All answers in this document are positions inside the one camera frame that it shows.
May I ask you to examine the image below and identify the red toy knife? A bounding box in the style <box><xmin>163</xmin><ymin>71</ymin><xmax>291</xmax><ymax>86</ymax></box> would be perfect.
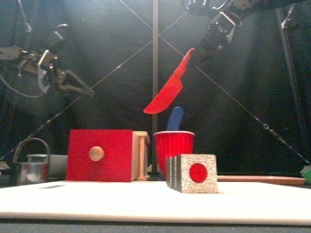
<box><xmin>141</xmin><ymin>47</ymin><xmax>196</xmax><ymax>116</ymax></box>

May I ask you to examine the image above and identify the white cutting board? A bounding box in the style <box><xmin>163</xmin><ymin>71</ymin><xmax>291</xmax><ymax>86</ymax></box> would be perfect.
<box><xmin>0</xmin><ymin>180</ymin><xmax>311</xmax><ymax>227</ymax></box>

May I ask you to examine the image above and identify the toy sushi roll block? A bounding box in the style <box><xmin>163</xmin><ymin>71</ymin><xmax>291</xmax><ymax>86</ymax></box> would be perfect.
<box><xmin>164</xmin><ymin>153</ymin><xmax>219</xmax><ymax>195</ymax></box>

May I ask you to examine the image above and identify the light wooden plate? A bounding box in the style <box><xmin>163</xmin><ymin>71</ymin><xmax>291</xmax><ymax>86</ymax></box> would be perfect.
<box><xmin>216</xmin><ymin>175</ymin><xmax>307</xmax><ymax>187</ymax></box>

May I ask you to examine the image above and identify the wooden box with red door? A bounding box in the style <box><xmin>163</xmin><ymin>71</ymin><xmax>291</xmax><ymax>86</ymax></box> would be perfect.
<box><xmin>65</xmin><ymin>129</ymin><xmax>152</xmax><ymax>183</ymax></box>

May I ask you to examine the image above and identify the blue toy utensil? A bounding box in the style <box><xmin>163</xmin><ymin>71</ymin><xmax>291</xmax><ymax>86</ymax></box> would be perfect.
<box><xmin>165</xmin><ymin>106</ymin><xmax>185</xmax><ymax>132</ymax></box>

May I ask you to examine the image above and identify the red plastic cup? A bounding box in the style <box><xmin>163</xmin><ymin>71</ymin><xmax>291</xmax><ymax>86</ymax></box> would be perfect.
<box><xmin>152</xmin><ymin>130</ymin><xmax>196</xmax><ymax>180</ymax></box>

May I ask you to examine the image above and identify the thin diagonal brace cable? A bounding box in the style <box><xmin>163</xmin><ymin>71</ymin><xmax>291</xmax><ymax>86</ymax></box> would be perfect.
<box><xmin>119</xmin><ymin>0</ymin><xmax>311</xmax><ymax>166</ymax></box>
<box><xmin>0</xmin><ymin>12</ymin><xmax>196</xmax><ymax>162</ymax></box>

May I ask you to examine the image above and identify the grey metal frame post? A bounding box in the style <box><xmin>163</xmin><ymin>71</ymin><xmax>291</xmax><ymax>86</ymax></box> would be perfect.
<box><xmin>151</xmin><ymin>0</ymin><xmax>160</xmax><ymax>176</ymax></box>

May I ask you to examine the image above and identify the small metal pot with handle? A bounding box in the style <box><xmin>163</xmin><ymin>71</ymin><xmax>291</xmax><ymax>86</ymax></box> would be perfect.
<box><xmin>11</xmin><ymin>137</ymin><xmax>52</xmax><ymax>186</ymax></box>

